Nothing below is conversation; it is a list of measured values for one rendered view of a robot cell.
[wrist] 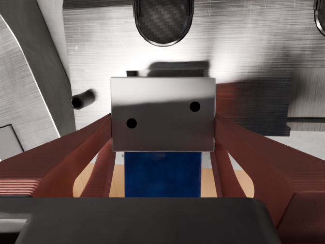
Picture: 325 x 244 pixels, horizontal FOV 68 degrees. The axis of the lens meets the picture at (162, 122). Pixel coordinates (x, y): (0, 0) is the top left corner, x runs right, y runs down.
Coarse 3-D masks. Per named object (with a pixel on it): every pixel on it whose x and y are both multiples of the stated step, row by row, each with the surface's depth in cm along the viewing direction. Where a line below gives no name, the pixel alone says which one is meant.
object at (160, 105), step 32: (128, 96) 11; (160, 96) 11; (192, 96) 11; (128, 128) 11; (160, 128) 11; (192, 128) 11; (128, 160) 13; (160, 160) 13; (192, 160) 13; (128, 192) 13; (160, 192) 13; (192, 192) 13
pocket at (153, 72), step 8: (128, 72) 17; (136, 72) 19; (144, 72) 19; (152, 72) 19; (160, 72) 19; (168, 72) 19; (176, 72) 19; (184, 72) 19; (192, 72) 19; (200, 72) 18
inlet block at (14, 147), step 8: (0, 128) 22; (8, 128) 23; (0, 136) 22; (8, 136) 22; (16, 136) 23; (0, 144) 21; (8, 144) 22; (16, 144) 23; (0, 152) 21; (8, 152) 22; (16, 152) 23; (0, 160) 21
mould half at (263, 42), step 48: (96, 0) 16; (240, 0) 14; (288, 0) 14; (96, 48) 16; (144, 48) 16; (192, 48) 16; (240, 48) 15; (288, 48) 15; (96, 96) 17; (240, 96) 16; (288, 96) 16
